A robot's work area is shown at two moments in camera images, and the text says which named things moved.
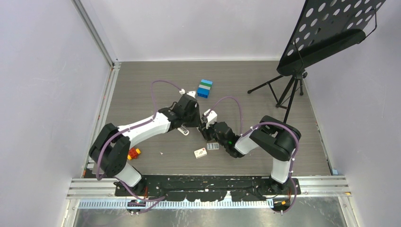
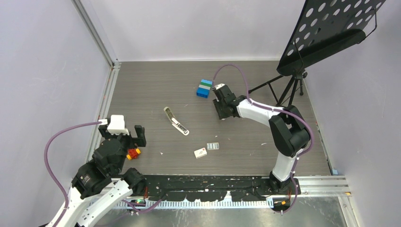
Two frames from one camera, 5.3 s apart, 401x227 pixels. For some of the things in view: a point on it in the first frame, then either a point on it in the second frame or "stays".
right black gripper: x=204 y=131 to x=222 y=115
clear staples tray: x=213 y=145 stays
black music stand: x=325 y=27 stays
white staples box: x=200 y=152 stays
